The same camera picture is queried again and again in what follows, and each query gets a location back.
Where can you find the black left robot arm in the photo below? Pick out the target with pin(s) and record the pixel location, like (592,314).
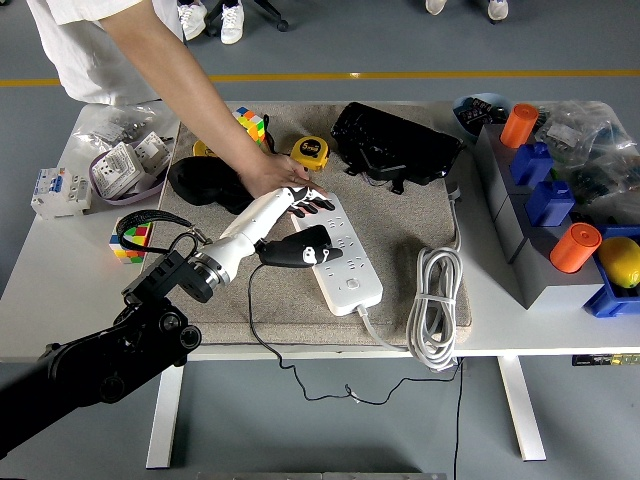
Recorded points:
(100,360)

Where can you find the large white wall socket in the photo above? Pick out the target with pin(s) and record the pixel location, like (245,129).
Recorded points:
(117,170)

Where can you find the yellow lemon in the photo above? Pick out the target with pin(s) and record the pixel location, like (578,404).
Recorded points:
(622,260)

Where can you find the black power adapter plug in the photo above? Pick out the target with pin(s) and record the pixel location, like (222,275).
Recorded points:
(312,234)

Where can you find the black office chair base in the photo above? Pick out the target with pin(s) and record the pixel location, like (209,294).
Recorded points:
(282,24)

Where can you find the clear bag of dark parts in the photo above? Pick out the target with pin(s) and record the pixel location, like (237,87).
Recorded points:
(605,185)

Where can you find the yellow tape measure square label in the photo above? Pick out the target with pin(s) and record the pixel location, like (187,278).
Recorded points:
(202,149)

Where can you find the small white wall socket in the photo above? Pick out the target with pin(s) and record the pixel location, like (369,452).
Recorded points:
(155,152)

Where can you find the person's right hand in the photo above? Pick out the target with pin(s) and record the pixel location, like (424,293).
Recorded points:
(275,172)

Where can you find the white sneaker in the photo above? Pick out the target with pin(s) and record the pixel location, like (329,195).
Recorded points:
(232,25)
(435,5)
(191,20)
(498,9)

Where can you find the black plastic tray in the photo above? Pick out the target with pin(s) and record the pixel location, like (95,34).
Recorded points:
(395,140)

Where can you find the black table control panel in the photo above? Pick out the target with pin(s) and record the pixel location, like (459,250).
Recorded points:
(600,359)

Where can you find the grey-brown mat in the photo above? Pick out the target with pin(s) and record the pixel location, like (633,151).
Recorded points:
(400,225)

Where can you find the white power strip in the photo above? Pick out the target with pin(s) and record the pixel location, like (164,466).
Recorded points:
(350,285)

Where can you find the blue plastic block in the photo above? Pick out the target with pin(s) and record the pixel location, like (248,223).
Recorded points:
(530,165)
(550,205)

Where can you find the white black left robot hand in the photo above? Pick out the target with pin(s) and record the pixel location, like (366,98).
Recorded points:
(250,220)

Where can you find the orange cylinder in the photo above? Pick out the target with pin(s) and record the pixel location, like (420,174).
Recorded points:
(517,125)
(575,247)

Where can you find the purple shallow bowl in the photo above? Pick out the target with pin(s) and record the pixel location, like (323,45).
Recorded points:
(125,201)

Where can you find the grey block holder box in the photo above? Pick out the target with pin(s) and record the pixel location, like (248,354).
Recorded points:
(550,290)

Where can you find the clear bag with white label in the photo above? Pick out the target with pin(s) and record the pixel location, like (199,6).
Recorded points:
(560,134)

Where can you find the clear bag of screws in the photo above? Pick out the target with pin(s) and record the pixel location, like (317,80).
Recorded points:
(110,127)

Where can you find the white table leg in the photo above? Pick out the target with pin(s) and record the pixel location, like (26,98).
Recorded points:
(162,435)
(525,425)

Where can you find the yellow tape measure round label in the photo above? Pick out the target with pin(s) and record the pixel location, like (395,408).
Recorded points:
(310,150)

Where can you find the blue storage bin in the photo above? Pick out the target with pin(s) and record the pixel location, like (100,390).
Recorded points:
(607,302)

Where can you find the black fabric pouch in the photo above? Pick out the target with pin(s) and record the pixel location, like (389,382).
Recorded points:
(200,182)

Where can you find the light blue bowl of parts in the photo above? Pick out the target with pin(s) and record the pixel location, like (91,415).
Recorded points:
(464,127)

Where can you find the colourful puzzle cube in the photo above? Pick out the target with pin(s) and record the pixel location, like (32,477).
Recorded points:
(250,122)
(132,245)

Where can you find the person's right forearm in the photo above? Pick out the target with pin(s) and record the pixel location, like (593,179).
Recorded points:
(185,85)

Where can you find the white circuit breaker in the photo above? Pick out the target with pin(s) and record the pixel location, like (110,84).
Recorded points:
(55,192)

